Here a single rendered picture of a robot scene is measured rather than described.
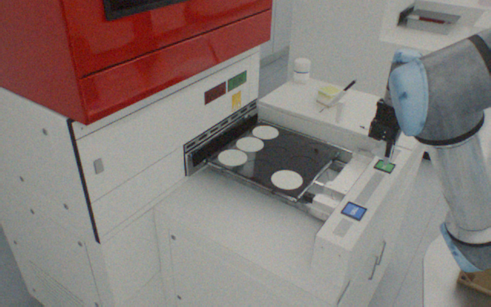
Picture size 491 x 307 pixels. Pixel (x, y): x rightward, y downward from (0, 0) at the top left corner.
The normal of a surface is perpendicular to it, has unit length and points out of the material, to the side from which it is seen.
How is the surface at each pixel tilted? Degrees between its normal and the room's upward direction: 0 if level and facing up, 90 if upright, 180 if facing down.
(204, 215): 0
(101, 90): 90
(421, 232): 0
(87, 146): 90
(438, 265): 0
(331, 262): 90
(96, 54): 90
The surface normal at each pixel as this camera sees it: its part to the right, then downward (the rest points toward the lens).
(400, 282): 0.03, -0.84
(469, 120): 0.32, 0.42
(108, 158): 0.83, 0.33
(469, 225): -0.37, 0.71
